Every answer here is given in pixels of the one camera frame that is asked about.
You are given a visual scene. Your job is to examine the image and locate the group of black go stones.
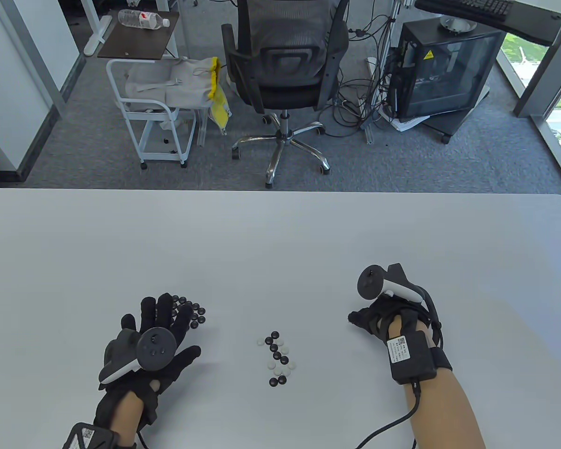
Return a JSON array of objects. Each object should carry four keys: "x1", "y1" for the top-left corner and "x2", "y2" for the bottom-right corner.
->
[{"x1": 171, "y1": 295, "x2": 207, "y2": 330}]

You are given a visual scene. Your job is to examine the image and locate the person's left hand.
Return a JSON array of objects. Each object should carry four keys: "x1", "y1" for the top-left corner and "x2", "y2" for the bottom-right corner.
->
[{"x1": 93, "y1": 293, "x2": 201, "y2": 427}]

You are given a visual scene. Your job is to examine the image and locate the black rolling platform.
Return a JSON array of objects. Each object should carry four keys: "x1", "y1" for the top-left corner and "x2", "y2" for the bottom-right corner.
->
[{"x1": 421, "y1": 84, "x2": 491, "y2": 145}]

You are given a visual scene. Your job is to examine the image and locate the black white hand controller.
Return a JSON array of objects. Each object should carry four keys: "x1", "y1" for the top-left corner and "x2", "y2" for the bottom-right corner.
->
[
  {"x1": 357, "y1": 263, "x2": 426, "y2": 302},
  {"x1": 98, "y1": 327, "x2": 177, "y2": 385}
]

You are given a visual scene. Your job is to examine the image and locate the white bowl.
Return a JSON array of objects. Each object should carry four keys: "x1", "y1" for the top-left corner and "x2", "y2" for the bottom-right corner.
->
[{"x1": 439, "y1": 14, "x2": 477, "y2": 34}]

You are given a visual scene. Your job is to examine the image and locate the yellow plastic bag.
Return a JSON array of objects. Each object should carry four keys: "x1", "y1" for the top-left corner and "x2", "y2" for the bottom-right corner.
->
[{"x1": 208, "y1": 57, "x2": 232, "y2": 136}]

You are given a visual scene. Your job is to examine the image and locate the black mesh office chair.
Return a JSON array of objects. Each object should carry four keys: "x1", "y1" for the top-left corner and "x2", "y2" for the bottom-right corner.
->
[{"x1": 221, "y1": 0, "x2": 350, "y2": 189}]

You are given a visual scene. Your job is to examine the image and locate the black desk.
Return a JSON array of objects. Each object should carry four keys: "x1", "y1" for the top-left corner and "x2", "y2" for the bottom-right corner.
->
[{"x1": 414, "y1": 0, "x2": 561, "y2": 46}]

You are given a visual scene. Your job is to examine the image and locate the black framed wrist camera module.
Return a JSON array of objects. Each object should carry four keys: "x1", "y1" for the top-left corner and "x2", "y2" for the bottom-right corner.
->
[{"x1": 62, "y1": 422, "x2": 122, "y2": 449}]

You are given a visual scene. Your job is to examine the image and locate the white papers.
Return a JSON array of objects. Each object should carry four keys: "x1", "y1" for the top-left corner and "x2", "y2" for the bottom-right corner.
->
[{"x1": 379, "y1": 105, "x2": 431, "y2": 132}]

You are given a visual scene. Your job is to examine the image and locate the black keyboard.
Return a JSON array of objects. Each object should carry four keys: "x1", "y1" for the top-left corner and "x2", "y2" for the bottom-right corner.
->
[{"x1": 456, "y1": 0, "x2": 515, "y2": 22}]

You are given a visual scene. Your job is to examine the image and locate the aluminium profile stand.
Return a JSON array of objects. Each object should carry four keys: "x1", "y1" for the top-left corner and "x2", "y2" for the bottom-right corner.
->
[{"x1": 365, "y1": 0, "x2": 403, "y2": 143}]

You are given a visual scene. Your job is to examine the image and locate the person's right hand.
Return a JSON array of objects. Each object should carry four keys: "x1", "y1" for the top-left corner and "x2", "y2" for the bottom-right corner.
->
[{"x1": 347, "y1": 298, "x2": 443, "y2": 347}]

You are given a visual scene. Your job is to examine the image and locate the white desk leg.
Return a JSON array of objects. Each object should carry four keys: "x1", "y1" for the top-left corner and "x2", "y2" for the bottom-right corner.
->
[{"x1": 82, "y1": 0, "x2": 114, "y2": 58}]

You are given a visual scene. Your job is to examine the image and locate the pile of mixed go stones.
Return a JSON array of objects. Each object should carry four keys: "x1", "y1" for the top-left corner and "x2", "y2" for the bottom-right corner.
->
[{"x1": 257, "y1": 331, "x2": 296, "y2": 388}]

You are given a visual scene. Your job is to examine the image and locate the clear plastic water bottle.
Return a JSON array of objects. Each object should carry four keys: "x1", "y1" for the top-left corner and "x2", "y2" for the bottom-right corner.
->
[{"x1": 118, "y1": 8, "x2": 171, "y2": 30}]

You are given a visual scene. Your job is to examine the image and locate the small brown side table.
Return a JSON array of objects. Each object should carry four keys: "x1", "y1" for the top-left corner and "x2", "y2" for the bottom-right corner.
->
[{"x1": 97, "y1": 9, "x2": 180, "y2": 60}]

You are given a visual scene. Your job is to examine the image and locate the white metal cart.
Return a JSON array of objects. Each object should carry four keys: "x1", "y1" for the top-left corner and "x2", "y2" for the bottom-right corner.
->
[{"x1": 106, "y1": 58, "x2": 198, "y2": 170}]

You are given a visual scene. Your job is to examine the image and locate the tangle of black cables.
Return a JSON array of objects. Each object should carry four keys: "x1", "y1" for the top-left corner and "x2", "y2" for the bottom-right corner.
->
[{"x1": 325, "y1": 0, "x2": 403, "y2": 138}]

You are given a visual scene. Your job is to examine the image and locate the black computer tower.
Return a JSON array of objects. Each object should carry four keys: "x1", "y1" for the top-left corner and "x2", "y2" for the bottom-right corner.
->
[{"x1": 387, "y1": 20, "x2": 506, "y2": 120}]

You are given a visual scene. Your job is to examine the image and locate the person's right forearm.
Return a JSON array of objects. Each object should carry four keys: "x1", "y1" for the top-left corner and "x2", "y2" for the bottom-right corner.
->
[{"x1": 386, "y1": 316, "x2": 487, "y2": 449}]

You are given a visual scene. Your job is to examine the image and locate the grey fabric bag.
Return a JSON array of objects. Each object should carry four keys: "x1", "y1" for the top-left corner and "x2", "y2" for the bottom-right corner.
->
[{"x1": 124, "y1": 58, "x2": 216, "y2": 110}]

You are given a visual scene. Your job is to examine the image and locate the black boxed wrist camera module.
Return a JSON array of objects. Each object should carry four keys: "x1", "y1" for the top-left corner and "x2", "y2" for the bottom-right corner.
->
[{"x1": 386, "y1": 331, "x2": 453, "y2": 385}]

